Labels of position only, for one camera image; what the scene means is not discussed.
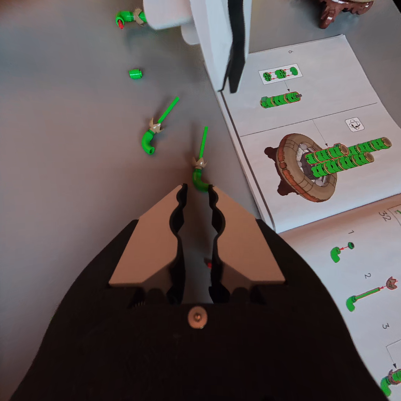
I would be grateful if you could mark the lego instruction booklet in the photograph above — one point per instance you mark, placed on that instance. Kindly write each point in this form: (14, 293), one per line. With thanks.
(275, 125)

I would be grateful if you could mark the green lego stem with pin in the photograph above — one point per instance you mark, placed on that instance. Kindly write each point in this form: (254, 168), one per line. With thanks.
(125, 15)

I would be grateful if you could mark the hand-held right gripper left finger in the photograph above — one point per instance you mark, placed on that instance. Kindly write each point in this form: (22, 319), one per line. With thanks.
(144, 250)

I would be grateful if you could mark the lego bamboo pot model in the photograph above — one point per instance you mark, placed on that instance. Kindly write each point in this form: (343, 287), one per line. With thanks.
(341, 12)

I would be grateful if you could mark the green round lego brick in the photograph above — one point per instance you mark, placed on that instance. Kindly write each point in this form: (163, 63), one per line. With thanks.
(135, 73)

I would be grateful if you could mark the green lego stem with bar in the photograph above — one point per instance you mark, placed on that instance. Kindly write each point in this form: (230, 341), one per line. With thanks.
(198, 178)
(147, 142)

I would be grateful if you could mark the red lego pin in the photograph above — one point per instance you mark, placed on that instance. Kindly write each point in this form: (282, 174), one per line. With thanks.
(208, 264)

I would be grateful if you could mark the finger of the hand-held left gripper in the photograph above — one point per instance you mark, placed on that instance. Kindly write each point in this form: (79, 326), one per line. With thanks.
(242, 28)
(210, 31)

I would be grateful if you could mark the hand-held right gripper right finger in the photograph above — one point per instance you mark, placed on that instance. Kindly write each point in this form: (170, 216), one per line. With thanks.
(247, 250)

